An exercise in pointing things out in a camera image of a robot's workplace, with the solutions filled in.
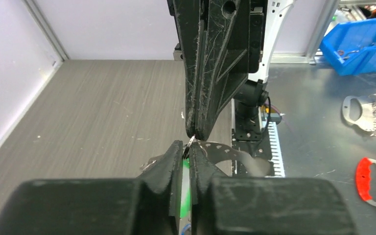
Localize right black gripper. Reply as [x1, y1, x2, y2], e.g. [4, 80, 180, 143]
[167, 0, 267, 141]

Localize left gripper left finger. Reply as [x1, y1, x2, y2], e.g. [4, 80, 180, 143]
[138, 141, 183, 235]

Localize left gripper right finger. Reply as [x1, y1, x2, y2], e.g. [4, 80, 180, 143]
[189, 144, 226, 235]

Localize metal keyring holder plate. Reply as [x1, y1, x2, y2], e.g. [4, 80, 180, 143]
[140, 140, 272, 181]

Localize green tagged key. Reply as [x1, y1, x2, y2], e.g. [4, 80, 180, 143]
[180, 159, 191, 218]

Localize blue tagged key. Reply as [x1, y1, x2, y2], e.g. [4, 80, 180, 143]
[180, 223, 192, 235]

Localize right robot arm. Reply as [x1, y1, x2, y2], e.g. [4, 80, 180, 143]
[167, 0, 294, 141]

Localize spare metal keyring plate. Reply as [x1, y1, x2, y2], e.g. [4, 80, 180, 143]
[341, 94, 376, 137]

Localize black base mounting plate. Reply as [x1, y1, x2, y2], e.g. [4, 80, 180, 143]
[232, 100, 272, 177]

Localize blue plastic bin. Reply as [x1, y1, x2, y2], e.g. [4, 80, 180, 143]
[320, 18, 376, 76]

